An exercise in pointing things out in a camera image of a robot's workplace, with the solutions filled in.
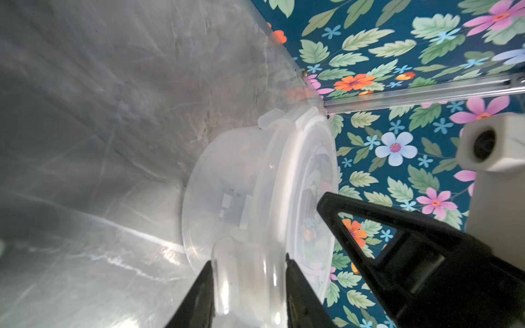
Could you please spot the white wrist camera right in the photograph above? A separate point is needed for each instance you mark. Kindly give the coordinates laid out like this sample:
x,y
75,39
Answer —
x,y
493,148

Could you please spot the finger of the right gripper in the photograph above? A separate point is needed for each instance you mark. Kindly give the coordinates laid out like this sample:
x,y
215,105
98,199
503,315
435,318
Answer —
x,y
439,236
361,262

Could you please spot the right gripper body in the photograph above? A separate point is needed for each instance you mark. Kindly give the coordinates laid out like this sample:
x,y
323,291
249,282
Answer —
x,y
422,284

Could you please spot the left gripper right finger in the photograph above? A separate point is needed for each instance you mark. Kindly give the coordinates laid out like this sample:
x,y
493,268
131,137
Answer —
x,y
304,309

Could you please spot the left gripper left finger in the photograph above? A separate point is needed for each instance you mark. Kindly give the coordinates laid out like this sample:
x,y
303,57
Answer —
x,y
197,308

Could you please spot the round clear lunch box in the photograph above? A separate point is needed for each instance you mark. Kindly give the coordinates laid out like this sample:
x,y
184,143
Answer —
x,y
251,203

